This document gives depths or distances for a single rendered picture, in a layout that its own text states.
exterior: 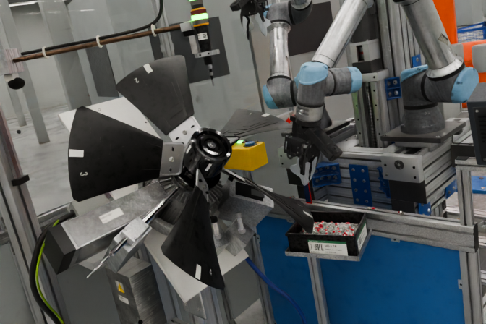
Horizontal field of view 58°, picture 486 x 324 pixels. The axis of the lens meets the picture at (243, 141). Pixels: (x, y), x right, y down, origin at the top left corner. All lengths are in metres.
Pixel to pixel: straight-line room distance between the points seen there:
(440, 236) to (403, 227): 0.11
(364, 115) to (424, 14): 0.59
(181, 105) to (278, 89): 0.76
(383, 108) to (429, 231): 0.61
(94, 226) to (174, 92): 0.44
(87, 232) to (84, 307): 0.84
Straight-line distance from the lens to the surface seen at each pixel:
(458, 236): 1.41
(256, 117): 1.43
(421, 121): 1.66
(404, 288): 1.60
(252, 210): 1.36
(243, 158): 1.69
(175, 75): 1.33
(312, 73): 1.17
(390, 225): 1.48
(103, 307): 1.98
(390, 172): 1.62
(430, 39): 1.49
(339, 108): 5.84
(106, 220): 1.14
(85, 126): 1.11
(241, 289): 2.50
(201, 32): 1.22
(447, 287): 1.53
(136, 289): 1.48
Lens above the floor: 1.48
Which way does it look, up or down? 13 degrees down
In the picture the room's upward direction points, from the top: 11 degrees counter-clockwise
